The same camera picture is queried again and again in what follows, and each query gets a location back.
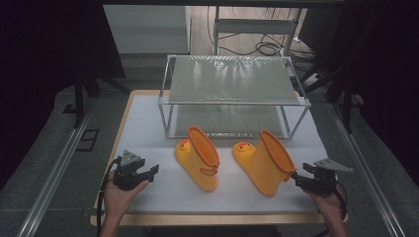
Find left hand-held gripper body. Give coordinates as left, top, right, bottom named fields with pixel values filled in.
left=113, top=149, right=146, bottom=192

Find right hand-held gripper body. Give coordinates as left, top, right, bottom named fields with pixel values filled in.
left=307, top=157, right=355, bottom=198

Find yellow duck rain boot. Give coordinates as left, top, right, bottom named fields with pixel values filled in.
left=173, top=125, right=221, bottom=193
left=231, top=128, right=297, bottom=198

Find metal two-tier shoe rack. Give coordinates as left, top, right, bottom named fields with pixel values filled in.
left=157, top=53, right=312, bottom=141

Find person's right hand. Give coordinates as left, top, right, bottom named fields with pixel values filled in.
left=304, top=187, right=344, bottom=216

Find person's left hand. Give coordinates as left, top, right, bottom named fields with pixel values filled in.
left=103, top=171, right=151, bottom=221

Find wooden table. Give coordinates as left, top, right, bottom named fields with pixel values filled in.
left=89, top=89, right=349, bottom=228

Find black stand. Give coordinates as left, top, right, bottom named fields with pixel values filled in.
left=72, top=63, right=130, bottom=130
left=298, top=57, right=365, bottom=134

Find white cabinet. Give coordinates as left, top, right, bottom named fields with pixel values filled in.
left=103, top=4, right=193, bottom=55

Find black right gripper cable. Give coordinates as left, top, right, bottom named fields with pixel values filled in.
left=334, top=179, right=350, bottom=225

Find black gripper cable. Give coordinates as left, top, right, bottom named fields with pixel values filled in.
left=96, top=157, right=123, bottom=237
left=334, top=179, right=350, bottom=225

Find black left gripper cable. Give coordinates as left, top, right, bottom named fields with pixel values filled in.
left=96, top=157, right=123, bottom=237

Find aluminium rail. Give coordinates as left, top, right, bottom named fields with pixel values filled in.
left=326, top=101, right=407, bottom=237
left=15, top=98, right=97, bottom=237

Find black floor bracket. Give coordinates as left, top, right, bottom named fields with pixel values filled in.
left=74, top=128, right=101, bottom=153

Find black floor cables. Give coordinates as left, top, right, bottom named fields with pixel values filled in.
left=207, top=5, right=319, bottom=62

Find grey metal frame stand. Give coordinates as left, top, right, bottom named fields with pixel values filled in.
left=212, top=5, right=303, bottom=57

